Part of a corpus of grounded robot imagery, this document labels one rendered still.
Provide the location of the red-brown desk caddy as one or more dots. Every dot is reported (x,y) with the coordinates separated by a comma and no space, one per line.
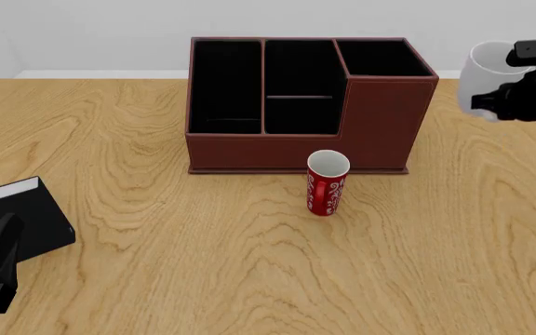
(379,115)

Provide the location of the red mug with white pattern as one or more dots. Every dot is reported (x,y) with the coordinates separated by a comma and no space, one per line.
(335,195)

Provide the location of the black book with white pages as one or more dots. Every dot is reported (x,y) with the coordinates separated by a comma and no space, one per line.
(40,216)

